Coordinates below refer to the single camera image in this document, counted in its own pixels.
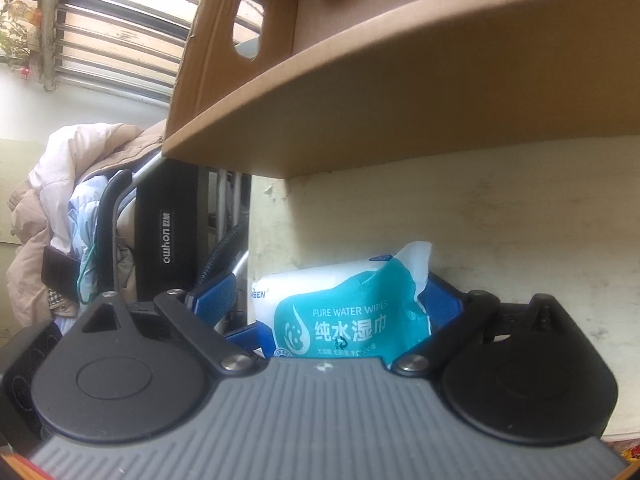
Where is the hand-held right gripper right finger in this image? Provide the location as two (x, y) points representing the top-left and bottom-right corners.
(389, 271), (577, 378)

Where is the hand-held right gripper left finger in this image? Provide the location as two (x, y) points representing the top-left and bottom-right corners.
(75, 270), (274, 377)

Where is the teal wet wipes pack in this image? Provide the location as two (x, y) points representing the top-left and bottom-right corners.
(248, 241), (435, 361)

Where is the brown cardboard box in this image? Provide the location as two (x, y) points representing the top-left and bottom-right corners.
(161, 0), (640, 180)

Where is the black chair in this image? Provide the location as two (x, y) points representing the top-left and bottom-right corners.
(94, 157), (251, 333)

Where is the light blue garment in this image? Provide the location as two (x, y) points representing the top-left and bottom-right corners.
(66, 179), (137, 313)

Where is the pile of clothes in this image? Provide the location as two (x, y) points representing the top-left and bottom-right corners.
(7, 120), (172, 332)

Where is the black speaker box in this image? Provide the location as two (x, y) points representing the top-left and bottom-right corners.
(0, 321), (72, 455)

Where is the metal window grille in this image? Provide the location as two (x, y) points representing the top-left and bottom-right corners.
(0, 0), (263, 107)

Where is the potted plant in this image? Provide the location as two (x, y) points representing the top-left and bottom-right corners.
(0, 0), (45, 81)

